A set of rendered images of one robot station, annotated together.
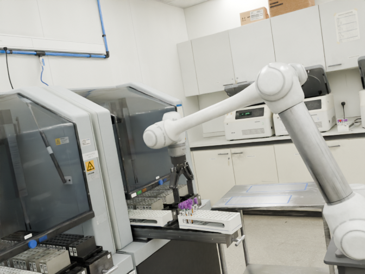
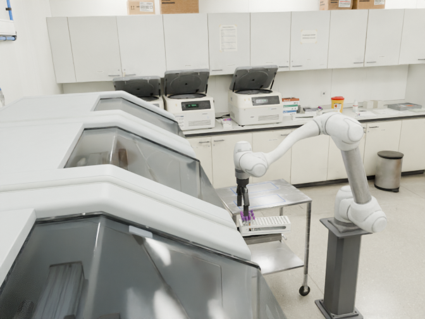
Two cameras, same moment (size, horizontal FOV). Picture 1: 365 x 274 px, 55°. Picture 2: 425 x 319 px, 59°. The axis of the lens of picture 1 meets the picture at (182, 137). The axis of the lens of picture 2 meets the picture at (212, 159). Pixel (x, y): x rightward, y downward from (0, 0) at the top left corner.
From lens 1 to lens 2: 1.66 m
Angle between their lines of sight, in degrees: 44
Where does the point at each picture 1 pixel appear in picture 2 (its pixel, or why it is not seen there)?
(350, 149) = (230, 142)
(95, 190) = not seen: hidden behind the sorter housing
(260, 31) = (152, 26)
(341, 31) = (224, 42)
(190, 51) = (66, 31)
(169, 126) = (268, 158)
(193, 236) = (255, 240)
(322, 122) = (210, 120)
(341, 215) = (371, 209)
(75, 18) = not seen: outside the picture
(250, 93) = (310, 131)
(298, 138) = (355, 166)
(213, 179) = not seen: hidden behind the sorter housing
